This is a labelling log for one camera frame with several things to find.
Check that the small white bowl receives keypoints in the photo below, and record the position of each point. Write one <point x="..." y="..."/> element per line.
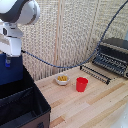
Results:
<point x="62" y="82"/>

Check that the black fabric storage box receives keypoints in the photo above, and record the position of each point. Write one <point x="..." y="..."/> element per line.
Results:
<point x="20" y="103"/>

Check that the red plastic cup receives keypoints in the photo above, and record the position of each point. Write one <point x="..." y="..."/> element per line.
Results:
<point x="81" y="85"/>

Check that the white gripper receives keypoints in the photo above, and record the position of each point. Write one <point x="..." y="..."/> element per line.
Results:
<point x="11" y="41"/>

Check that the yellow food pieces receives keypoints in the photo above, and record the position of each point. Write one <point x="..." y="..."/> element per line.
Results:
<point x="62" y="78"/>

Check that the woven bamboo folding screen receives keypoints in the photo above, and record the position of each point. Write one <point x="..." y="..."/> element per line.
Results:
<point x="76" y="30"/>

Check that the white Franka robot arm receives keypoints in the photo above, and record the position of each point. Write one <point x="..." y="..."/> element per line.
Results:
<point x="20" y="10"/>

